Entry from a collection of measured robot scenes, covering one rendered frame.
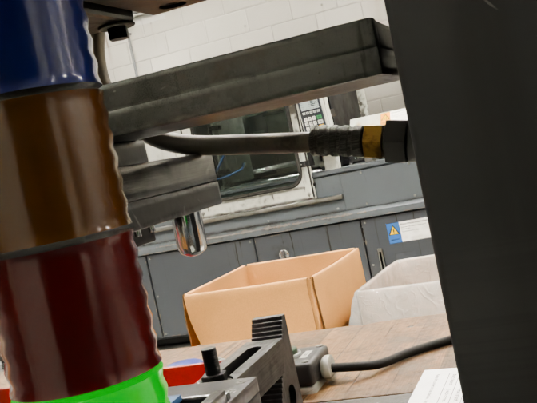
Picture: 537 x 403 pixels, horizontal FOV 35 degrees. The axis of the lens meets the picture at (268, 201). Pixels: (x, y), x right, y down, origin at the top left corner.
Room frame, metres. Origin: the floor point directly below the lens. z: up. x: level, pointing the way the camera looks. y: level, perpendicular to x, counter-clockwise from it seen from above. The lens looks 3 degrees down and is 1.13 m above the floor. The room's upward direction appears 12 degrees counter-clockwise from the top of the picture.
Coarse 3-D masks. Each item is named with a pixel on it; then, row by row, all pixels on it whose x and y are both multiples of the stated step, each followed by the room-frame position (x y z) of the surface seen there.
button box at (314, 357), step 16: (448, 336) 0.88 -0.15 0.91; (304, 352) 0.85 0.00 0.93; (320, 352) 0.84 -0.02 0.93; (400, 352) 0.85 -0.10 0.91; (416, 352) 0.86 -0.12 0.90; (304, 368) 0.80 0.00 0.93; (320, 368) 0.82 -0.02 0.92; (336, 368) 0.82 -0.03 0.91; (352, 368) 0.82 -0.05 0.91; (368, 368) 0.82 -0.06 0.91; (304, 384) 0.80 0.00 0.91; (320, 384) 0.82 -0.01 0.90
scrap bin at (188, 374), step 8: (224, 360) 0.75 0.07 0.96; (168, 368) 0.77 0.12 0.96; (176, 368) 0.77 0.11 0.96; (184, 368) 0.76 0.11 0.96; (192, 368) 0.76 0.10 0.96; (200, 368) 0.76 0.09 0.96; (168, 376) 0.77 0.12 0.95; (176, 376) 0.77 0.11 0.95; (184, 376) 0.76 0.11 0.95; (192, 376) 0.76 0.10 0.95; (200, 376) 0.76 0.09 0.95; (168, 384) 0.77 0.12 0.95; (176, 384) 0.77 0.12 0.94; (184, 384) 0.76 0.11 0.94; (0, 392) 0.83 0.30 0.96; (8, 392) 0.83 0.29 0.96; (0, 400) 0.83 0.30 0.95; (8, 400) 0.83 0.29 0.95
